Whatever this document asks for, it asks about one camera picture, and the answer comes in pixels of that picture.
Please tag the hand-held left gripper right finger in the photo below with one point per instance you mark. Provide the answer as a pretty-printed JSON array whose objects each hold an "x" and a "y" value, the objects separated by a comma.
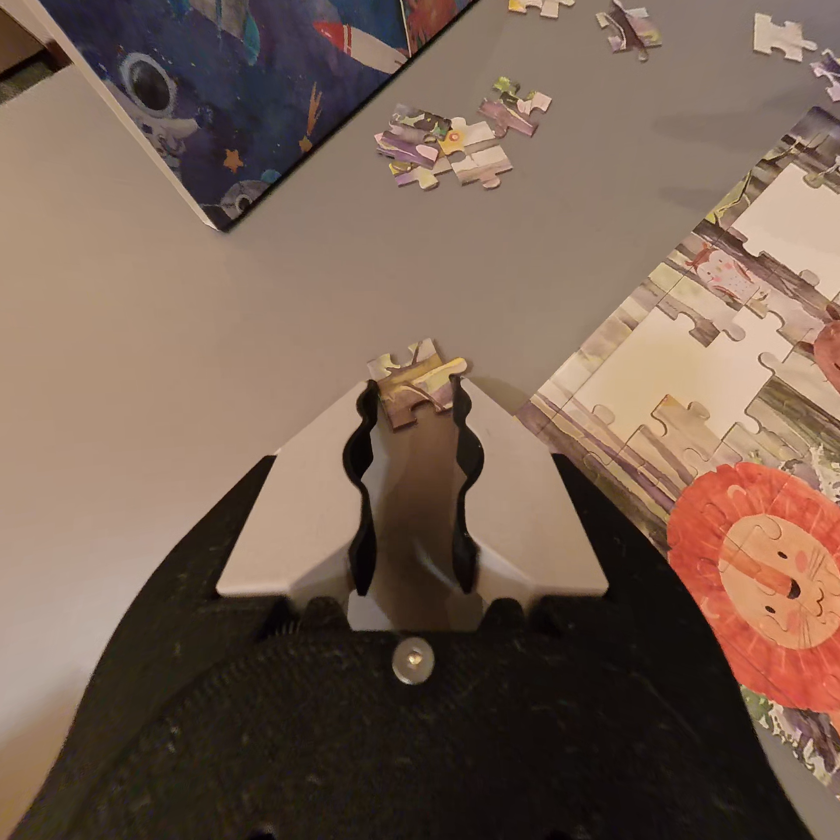
[{"x": 531, "y": 525}]

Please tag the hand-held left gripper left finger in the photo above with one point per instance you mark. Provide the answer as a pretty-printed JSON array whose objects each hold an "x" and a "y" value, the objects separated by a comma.
[{"x": 295, "y": 525}]

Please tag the yellow green puzzle piece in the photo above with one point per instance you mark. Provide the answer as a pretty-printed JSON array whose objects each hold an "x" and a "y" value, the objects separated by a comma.
[{"x": 413, "y": 384}]

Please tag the partly assembled jigsaw puzzle tray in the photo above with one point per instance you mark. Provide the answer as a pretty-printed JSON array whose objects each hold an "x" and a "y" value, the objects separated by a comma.
[{"x": 689, "y": 361}]

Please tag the clump of puzzle pieces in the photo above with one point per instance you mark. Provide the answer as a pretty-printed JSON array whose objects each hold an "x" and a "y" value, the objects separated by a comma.
[{"x": 446, "y": 148}]

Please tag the purple green puzzle piece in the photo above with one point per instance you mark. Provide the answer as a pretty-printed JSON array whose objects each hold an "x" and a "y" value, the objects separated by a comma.
[{"x": 515, "y": 108}]

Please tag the illustrated puzzle picture board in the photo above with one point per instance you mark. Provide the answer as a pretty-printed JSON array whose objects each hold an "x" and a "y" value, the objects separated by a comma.
[{"x": 229, "y": 98}]

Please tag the purple white puzzle piece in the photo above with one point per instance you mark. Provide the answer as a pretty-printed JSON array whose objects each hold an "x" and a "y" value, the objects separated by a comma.
[{"x": 630, "y": 29}]

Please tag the pale yellow puzzle piece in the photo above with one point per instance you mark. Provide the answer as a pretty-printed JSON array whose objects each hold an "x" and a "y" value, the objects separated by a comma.
[{"x": 541, "y": 6}]

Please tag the purple yellow puzzle piece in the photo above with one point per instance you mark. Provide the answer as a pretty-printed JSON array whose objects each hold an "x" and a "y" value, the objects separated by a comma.
[{"x": 828, "y": 75}]

